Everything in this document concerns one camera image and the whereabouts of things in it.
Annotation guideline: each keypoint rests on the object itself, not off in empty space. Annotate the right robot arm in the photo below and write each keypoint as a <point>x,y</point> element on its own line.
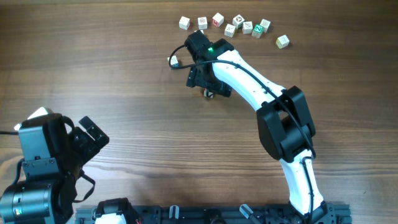
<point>283,118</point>

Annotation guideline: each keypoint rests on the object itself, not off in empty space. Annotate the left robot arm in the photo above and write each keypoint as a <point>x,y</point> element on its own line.
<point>40,201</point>

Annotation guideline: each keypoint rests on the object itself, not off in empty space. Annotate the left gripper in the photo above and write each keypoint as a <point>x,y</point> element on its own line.
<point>89,147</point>

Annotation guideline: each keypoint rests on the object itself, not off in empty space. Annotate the wooden block red frame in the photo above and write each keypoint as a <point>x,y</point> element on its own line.
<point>207,93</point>

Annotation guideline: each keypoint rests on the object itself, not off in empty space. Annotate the wooden block yellow side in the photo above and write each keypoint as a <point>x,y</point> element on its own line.
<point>282,41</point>

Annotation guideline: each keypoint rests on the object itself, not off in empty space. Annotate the wooden block faint drawing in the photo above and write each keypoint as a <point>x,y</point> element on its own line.
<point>229,30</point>

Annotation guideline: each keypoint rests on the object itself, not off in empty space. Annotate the wooden block green letter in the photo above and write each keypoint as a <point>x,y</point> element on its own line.
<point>257,31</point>

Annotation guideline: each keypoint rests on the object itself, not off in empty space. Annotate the wooden block far left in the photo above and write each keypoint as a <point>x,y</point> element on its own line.
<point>184,23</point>

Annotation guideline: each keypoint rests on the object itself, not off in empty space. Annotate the wooden block grid pattern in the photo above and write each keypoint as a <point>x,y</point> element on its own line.
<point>265,24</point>

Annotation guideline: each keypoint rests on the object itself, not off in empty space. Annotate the wooden block orange picture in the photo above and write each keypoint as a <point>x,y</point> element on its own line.
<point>202,23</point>

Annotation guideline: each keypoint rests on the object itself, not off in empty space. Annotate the wooden block sketch top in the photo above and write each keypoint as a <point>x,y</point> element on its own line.
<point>247,27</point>

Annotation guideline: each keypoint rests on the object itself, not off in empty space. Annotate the wooden block blue side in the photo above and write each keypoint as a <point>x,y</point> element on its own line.
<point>173,61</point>

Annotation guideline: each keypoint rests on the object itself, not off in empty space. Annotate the wooden block red letter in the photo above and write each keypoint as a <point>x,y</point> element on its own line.
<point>217,19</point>

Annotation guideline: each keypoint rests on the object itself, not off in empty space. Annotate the wooden block dark picture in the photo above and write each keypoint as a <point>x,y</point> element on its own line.
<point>238,21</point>

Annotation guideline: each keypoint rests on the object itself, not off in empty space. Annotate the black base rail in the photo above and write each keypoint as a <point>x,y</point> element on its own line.
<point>120,210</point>

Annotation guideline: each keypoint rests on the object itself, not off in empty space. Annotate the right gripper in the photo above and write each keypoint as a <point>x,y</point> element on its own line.
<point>194,79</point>

